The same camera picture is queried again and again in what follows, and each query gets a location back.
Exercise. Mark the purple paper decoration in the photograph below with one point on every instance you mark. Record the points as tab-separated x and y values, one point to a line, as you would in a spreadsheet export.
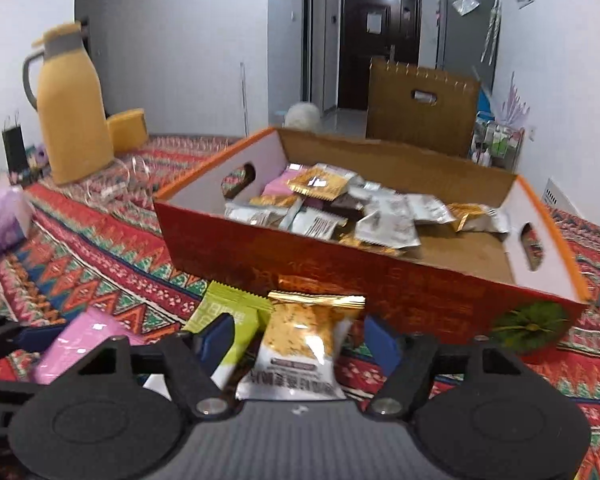
514	102

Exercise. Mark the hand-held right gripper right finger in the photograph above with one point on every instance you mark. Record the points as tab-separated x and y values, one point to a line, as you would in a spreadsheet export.
380	336

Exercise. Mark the grey refrigerator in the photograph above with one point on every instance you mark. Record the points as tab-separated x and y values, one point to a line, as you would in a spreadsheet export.
462	45

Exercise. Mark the green snack packet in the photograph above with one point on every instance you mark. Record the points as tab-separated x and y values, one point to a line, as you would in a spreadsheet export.
220	301

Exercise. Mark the clear plastic wrap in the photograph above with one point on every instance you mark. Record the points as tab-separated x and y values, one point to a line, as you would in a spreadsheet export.
125	175

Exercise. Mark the dark entrance door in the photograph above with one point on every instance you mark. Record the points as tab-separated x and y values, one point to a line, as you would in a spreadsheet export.
380	55

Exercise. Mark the clear plastic bag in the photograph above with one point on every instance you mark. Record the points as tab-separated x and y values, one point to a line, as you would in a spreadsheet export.
464	4

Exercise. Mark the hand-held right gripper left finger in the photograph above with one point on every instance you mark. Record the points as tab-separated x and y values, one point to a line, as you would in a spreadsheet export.
217	334

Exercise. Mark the pink snack packet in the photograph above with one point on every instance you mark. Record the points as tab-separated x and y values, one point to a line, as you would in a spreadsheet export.
80	342

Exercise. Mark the purple tissue pack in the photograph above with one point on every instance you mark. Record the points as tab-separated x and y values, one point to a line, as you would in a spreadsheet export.
2	220

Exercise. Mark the yellow thermos jug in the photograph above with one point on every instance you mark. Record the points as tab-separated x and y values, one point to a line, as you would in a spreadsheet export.
72	125

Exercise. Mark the white wall outlet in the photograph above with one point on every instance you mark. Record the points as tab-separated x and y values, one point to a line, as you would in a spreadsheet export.
533	134

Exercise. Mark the pile of snack packets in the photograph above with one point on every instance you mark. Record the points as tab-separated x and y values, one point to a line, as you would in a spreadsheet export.
385	225

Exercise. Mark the white wall heater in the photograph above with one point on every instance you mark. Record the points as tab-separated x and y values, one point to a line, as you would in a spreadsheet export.
562	197

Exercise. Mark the metal storage rack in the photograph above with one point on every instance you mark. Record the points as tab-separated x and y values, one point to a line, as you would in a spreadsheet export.
497	142

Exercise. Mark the orange cardboard box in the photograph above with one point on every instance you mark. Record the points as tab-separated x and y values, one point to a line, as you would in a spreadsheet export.
280	260

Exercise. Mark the black paper bag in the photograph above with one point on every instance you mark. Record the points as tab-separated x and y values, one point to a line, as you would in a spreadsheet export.
14	150

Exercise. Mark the white fluffy cat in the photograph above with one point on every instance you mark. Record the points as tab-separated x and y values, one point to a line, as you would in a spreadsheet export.
302	116

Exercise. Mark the gold snack packet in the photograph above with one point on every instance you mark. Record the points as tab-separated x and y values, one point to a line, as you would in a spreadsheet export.
300	340

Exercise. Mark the white folded umbrella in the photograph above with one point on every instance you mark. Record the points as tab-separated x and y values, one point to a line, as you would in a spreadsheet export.
492	25

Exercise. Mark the yellow cup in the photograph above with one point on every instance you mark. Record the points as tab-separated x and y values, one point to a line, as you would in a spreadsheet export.
127	130

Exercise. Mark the patterned red tablecloth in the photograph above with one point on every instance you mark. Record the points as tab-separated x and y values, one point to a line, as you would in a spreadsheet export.
105	260

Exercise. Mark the brown cardboard box lid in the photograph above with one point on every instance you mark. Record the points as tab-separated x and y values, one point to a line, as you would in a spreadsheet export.
420	115

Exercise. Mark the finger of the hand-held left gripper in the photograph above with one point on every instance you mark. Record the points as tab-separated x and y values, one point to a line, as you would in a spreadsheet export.
45	333
10	391

